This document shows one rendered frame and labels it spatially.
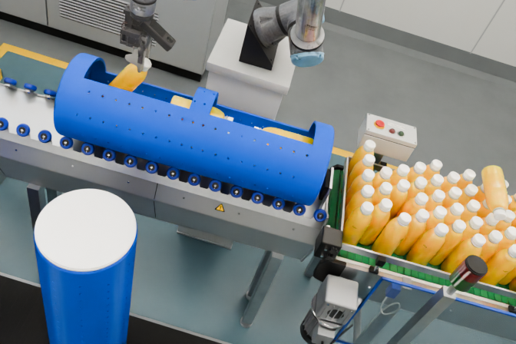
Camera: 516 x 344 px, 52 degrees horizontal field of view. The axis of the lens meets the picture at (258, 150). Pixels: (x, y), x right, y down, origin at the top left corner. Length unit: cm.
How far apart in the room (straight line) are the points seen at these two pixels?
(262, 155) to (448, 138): 255
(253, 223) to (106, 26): 211
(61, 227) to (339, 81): 285
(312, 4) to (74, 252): 98
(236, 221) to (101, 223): 51
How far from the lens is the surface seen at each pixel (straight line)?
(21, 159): 201
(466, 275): 159
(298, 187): 169
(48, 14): 381
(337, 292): 183
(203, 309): 265
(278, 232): 190
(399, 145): 206
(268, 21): 196
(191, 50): 350
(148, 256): 276
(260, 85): 199
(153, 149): 171
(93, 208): 163
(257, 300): 241
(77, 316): 177
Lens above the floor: 236
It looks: 46 degrees down
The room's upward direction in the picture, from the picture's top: 18 degrees clockwise
